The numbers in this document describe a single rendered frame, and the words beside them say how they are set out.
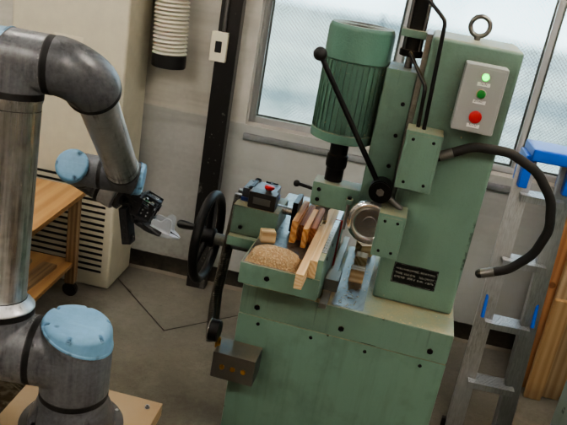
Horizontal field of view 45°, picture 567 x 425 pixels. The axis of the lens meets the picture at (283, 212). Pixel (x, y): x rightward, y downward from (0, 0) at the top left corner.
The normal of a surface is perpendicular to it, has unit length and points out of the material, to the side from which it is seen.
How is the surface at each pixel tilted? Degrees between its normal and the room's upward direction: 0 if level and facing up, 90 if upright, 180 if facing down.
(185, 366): 0
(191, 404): 0
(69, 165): 63
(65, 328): 6
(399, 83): 90
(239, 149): 90
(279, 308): 90
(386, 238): 90
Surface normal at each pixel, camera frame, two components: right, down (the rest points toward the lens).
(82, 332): 0.26, -0.90
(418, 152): -0.22, 0.32
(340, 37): -0.71, 0.14
